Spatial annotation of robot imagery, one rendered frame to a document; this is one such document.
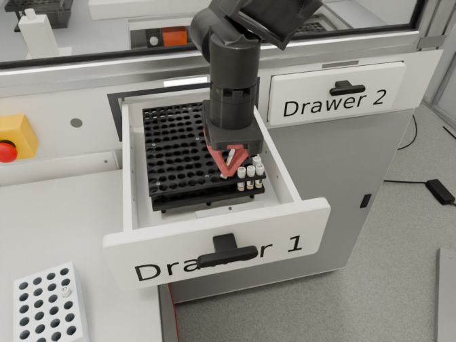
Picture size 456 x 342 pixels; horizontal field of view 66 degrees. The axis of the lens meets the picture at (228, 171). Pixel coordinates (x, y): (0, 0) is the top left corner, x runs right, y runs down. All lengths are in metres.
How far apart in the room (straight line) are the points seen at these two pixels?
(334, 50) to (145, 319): 0.59
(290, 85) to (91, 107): 0.38
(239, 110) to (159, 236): 0.18
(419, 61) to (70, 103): 0.71
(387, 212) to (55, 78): 1.51
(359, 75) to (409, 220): 1.13
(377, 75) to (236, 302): 0.95
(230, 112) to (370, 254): 1.28
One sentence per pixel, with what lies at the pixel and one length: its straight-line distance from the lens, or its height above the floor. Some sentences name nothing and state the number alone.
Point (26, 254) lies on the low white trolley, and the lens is 0.70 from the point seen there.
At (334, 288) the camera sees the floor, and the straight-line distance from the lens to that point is 1.50.
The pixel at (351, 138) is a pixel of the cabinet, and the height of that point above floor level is 0.73.
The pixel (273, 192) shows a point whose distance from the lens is 0.60.
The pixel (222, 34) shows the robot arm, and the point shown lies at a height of 1.11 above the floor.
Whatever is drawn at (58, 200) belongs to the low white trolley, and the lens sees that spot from 0.76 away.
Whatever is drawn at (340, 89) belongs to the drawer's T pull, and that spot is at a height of 0.91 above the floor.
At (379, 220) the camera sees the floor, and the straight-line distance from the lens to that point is 1.76.
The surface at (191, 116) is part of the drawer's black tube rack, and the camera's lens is 0.65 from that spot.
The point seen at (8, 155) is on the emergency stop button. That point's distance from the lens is 0.71.
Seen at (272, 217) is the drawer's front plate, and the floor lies 0.93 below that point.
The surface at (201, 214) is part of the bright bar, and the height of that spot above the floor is 0.85.
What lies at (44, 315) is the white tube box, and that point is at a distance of 0.58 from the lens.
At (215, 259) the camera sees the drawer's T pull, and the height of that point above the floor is 0.91.
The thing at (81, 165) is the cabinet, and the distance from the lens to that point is 0.80.
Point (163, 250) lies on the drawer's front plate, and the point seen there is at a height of 0.90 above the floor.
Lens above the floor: 1.28
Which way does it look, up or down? 44 degrees down
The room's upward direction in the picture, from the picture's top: straight up
